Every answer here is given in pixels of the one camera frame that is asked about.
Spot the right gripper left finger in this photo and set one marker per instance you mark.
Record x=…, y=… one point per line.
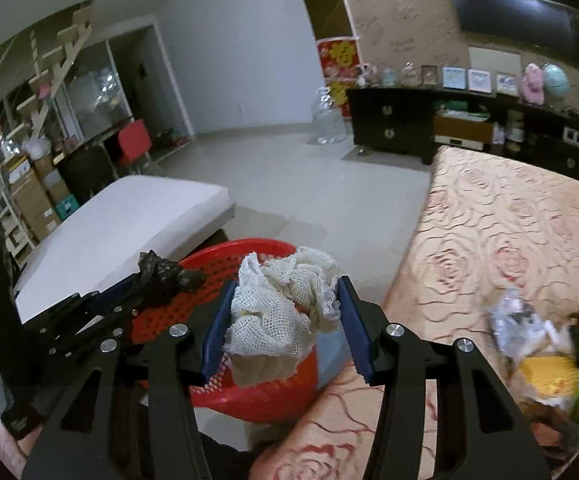
x=128, y=414

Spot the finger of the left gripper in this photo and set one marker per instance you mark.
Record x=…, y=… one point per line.
x=53, y=348

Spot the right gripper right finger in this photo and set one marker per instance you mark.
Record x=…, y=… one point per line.
x=481, y=433

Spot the black wrapper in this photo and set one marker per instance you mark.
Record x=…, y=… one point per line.
x=160, y=279

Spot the yellow foam net paper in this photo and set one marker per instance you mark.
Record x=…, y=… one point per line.
x=549, y=380

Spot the printed plastic snack bag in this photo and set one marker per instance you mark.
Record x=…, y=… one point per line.
x=521, y=332

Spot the white mesh cloth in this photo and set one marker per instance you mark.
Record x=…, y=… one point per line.
x=278, y=308

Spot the brown orange snack bag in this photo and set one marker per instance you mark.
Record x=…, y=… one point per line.
x=552, y=427

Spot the red plastic mesh basket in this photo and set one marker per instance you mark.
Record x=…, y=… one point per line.
x=270, y=402

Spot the white cushioned seat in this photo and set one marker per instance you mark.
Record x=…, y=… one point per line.
x=100, y=243

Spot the rose patterned tablecloth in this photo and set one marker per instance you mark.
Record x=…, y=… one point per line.
x=489, y=224

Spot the red chair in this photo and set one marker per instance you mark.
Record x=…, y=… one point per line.
x=134, y=142

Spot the clear water jug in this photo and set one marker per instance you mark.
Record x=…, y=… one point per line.
x=327, y=120

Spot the black tv cabinet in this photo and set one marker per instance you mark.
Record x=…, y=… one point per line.
x=417, y=121

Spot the red festive poster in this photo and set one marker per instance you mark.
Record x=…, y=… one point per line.
x=339, y=57

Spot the pink plush toy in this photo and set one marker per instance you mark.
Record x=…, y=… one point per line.
x=532, y=85

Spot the light blue globe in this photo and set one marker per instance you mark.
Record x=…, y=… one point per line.
x=555, y=82

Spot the wall mounted television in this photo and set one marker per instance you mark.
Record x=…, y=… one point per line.
x=524, y=15

